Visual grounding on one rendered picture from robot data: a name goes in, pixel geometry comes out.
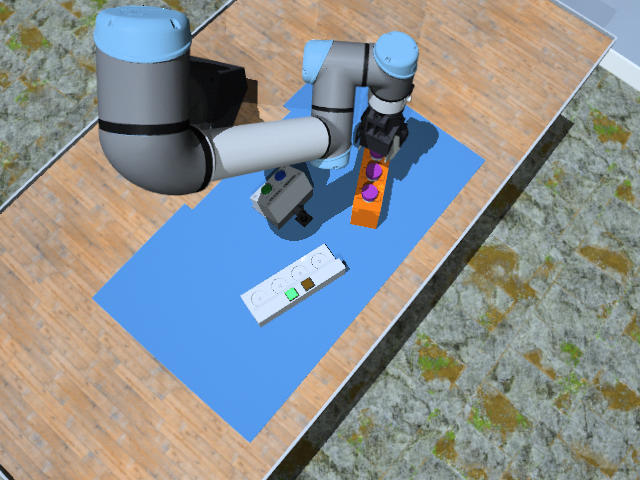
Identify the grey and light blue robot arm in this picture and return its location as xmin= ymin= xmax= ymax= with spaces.
xmin=94 ymin=6 xmax=419 ymax=196

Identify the blue flat mat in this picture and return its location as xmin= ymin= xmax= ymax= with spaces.
xmin=92 ymin=87 xmax=485 ymax=443

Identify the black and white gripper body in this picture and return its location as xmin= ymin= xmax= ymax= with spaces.
xmin=355 ymin=102 xmax=406 ymax=158

